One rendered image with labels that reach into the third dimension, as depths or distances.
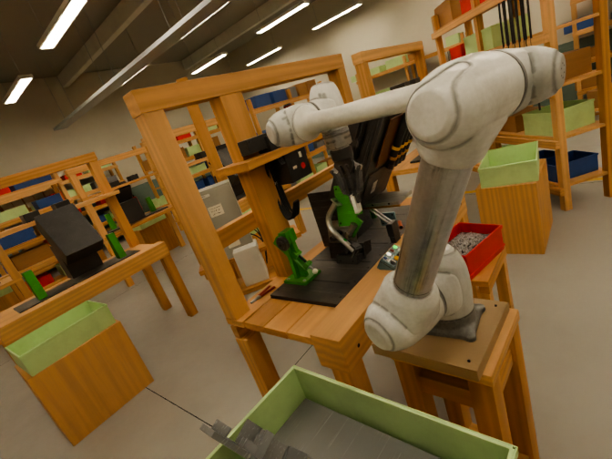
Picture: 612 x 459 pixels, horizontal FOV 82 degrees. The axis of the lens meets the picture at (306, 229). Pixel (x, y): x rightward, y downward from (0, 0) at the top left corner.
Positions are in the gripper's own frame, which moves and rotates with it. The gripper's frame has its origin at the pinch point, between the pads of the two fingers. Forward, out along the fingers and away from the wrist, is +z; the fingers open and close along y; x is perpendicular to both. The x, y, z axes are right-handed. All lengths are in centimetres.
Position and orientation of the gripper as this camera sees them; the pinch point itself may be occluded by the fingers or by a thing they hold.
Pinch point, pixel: (356, 203)
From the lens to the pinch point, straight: 125.8
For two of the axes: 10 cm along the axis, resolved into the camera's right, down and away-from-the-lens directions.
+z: 3.1, 9.0, 3.0
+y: 7.4, -0.3, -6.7
